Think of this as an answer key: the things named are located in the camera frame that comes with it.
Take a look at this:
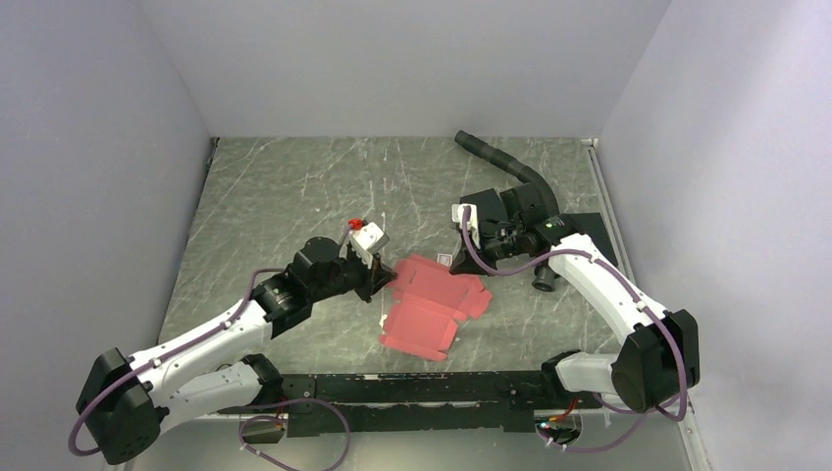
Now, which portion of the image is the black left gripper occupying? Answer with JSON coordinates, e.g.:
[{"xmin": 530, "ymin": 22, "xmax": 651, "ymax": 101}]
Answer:
[{"xmin": 309, "ymin": 245, "xmax": 397, "ymax": 303}]

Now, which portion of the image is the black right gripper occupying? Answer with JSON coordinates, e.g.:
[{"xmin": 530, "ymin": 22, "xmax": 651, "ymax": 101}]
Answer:
[{"xmin": 449, "ymin": 223, "xmax": 523, "ymax": 278}]

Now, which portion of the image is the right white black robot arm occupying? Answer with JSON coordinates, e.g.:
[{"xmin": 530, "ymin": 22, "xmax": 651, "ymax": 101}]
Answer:
[{"xmin": 450, "ymin": 183, "xmax": 701, "ymax": 420}]

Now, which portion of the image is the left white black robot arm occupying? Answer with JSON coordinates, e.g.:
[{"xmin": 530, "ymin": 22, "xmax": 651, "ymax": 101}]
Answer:
[{"xmin": 68, "ymin": 228, "xmax": 396, "ymax": 465}]

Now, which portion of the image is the red white staples box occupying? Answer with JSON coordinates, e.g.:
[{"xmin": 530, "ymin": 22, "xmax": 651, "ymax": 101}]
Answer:
[{"xmin": 436, "ymin": 253, "xmax": 452, "ymax": 267}]

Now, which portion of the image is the black flat device box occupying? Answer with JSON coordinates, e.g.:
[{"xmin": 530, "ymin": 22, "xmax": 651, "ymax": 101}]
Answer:
[{"xmin": 559, "ymin": 212, "xmax": 619, "ymax": 267}]

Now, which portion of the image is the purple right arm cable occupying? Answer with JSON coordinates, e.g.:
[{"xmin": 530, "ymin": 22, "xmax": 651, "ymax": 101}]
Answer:
[{"xmin": 459, "ymin": 205, "xmax": 689, "ymax": 455}]

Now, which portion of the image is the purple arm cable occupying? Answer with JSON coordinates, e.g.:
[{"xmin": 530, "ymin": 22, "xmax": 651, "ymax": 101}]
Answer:
[
  {"xmin": 68, "ymin": 267, "xmax": 287, "ymax": 456},
  {"xmin": 459, "ymin": 205, "xmax": 689, "ymax": 455}
]

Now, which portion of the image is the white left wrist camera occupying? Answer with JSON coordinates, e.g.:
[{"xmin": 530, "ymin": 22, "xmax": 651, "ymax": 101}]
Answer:
[{"xmin": 347, "ymin": 219, "xmax": 390, "ymax": 268}]

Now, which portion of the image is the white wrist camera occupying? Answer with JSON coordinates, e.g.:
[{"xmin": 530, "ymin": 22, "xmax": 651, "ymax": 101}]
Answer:
[
  {"xmin": 347, "ymin": 219, "xmax": 390, "ymax": 268},
  {"xmin": 451, "ymin": 203, "xmax": 481, "ymax": 248}
]

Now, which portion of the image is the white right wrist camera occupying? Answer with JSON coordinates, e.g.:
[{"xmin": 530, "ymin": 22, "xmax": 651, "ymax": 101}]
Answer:
[{"xmin": 451, "ymin": 203, "xmax": 481, "ymax": 248}]

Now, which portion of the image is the black corrugated hose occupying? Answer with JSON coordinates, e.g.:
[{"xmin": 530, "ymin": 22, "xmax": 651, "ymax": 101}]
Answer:
[{"xmin": 453, "ymin": 130, "xmax": 563, "ymax": 293}]

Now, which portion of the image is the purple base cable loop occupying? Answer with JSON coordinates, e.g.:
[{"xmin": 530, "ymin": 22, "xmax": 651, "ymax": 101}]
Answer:
[{"xmin": 237, "ymin": 397, "xmax": 352, "ymax": 471}]

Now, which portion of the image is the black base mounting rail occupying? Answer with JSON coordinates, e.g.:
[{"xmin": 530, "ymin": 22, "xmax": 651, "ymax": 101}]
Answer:
[{"xmin": 280, "ymin": 370, "xmax": 600, "ymax": 438}]

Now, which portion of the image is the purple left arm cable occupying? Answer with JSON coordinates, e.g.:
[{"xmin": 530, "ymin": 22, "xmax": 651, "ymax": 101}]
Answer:
[{"xmin": 68, "ymin": 267, "xmax": 287, "ymax": 456}]

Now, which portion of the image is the aluminium frame rail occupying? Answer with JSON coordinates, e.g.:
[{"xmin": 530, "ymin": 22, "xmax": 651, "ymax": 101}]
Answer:
[{"xmin": 581, "ymin": 137, "xmax": 709, "ymax": 471}]

